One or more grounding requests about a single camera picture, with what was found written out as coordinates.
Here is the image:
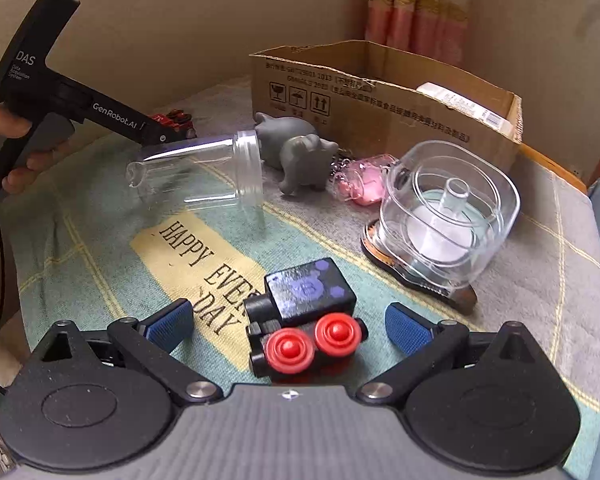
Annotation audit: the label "person's left hand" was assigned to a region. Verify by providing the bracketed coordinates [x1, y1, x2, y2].
[0, 104, 78, 195]

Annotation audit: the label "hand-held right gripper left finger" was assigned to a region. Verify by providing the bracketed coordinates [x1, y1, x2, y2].
[27, 298, 221, 407]

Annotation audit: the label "red toy car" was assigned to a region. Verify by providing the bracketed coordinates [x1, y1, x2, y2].
[151, 108, 197, 133]

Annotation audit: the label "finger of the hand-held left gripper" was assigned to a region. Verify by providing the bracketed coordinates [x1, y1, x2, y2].
[139, 120, 199, 147]

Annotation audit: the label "clear plastic jar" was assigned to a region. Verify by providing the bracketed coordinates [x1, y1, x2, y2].
[125, 130, 267, 213]

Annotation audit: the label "pink patterned curtain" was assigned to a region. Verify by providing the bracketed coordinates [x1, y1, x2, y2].
[364, 0, 473, 68]

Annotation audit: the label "wooden table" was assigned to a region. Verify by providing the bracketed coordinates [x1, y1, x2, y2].
[520, 142, 588, 195]

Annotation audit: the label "pink bottle keychain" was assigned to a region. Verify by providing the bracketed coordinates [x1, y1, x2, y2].
[332, 155, 400, 207]

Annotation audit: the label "dark brown oval object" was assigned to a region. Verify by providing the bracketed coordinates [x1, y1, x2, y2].
[360, 220, 478, 316]

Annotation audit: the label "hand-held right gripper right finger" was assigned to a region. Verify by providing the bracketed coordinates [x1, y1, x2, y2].
[356, 302, 537, 406]

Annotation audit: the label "cardboard box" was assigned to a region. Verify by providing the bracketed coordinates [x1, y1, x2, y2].
[249, 40, 523, 183]

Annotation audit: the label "black toy train red wheels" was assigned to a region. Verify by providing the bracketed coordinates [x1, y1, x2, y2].
[244, 258, 370, 381]

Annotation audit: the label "clear square plastic container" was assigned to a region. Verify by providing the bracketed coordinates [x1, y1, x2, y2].
[380, 141, 522, 291]

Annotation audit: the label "checked printed blanket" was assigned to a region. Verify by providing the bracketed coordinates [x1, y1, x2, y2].
[10, 75, 600, 480]

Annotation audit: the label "grey elephant toy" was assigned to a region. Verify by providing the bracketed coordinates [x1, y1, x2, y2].
[254, 112, 322, 171]
[279, 135, 341, 195]

